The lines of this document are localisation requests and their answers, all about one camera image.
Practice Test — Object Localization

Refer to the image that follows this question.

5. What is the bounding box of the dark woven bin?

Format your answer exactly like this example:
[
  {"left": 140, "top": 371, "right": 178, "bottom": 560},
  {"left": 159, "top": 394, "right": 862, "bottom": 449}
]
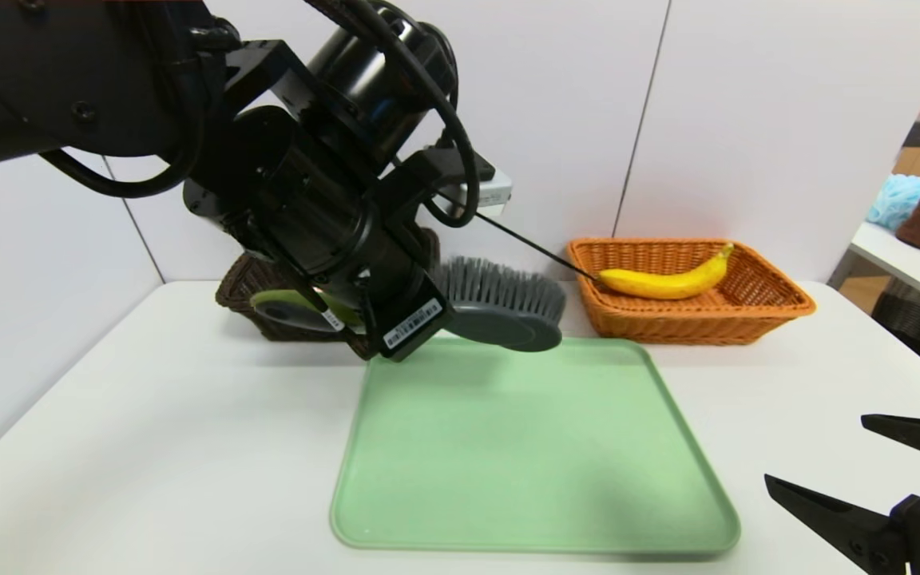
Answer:
[{"left": 874, "top": 284, "right": 920, "bottom": 362}]

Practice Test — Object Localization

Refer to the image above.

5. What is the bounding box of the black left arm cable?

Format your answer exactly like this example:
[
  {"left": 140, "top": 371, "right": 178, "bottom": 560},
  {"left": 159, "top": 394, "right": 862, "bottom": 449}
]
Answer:
[{"left": 38, "top": 0, "right": 482, "bottom": 230}]

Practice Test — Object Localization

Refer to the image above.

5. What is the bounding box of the dark brown wicker basket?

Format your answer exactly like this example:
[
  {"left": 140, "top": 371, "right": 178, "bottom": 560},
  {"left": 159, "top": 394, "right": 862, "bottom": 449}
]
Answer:
[{"left": 216, "top": 228, "right": 442, "bottom": 360}]

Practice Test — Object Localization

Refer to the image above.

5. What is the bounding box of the yellow banana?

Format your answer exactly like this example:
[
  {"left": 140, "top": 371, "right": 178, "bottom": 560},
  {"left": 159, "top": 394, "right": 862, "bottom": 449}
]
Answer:
[{"left": 597, "top": 243, "right": 735, "bottom": 301}]

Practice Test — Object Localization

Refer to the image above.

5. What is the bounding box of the orange wicker basket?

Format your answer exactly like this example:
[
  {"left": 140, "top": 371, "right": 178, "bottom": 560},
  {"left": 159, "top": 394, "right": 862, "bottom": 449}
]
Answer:
[{"left": 566, "top": 238, "right": 817, "bottom": 347}]

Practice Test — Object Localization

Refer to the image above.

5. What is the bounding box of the light blue fluffy cloth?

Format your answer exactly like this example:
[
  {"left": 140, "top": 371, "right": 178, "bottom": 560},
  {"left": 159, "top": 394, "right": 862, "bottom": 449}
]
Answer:
[{"left": 864, "top": 175, "right": 920, "bottom": 232}]

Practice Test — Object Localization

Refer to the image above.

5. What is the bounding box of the white side table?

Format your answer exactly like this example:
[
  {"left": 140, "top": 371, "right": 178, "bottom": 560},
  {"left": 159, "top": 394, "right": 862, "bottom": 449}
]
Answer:
[{"left": 847, "top": 222, "right": 920, "bottom": 314}]

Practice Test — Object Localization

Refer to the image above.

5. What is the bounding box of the grey brush with green handle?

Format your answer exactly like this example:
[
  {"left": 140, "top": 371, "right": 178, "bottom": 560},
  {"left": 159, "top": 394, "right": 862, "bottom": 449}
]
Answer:
[{"left": 251, "top": 256, "right": 567, "bottom": 354}]

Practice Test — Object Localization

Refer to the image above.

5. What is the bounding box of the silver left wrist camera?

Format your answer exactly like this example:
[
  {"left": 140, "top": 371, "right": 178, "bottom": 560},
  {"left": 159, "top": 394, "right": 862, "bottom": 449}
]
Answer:
[{"left": 428, "top": 164, "right": 514, "bottom": 218}]

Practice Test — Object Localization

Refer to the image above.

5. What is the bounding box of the thin black cable tie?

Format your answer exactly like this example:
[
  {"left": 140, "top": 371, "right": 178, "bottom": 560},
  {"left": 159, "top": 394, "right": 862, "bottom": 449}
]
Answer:
[{"left": 474, "top": 211, "right": 601, "bottom": 281}]

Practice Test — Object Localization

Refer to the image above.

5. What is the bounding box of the light green plastic tray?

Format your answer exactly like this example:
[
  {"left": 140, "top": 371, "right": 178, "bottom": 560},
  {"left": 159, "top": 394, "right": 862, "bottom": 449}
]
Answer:
[{"left": 331, "top": 336, "right": 742, "bottom": 553}]

